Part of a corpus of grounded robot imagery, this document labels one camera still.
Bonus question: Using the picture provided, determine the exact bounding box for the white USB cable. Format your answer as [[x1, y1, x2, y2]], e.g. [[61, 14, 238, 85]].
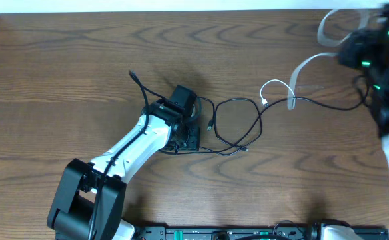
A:
[[259, 8, 387, 111]]

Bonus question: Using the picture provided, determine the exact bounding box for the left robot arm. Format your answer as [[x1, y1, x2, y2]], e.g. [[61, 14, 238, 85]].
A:
[[47, 85, 201, 240]]

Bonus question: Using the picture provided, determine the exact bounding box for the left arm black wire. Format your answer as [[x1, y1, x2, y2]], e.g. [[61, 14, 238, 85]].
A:
[[87, 69, 182, 240]]

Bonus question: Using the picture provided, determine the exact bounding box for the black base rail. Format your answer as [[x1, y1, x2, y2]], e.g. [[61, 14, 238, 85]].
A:
[[131, 225, 389, 240]]

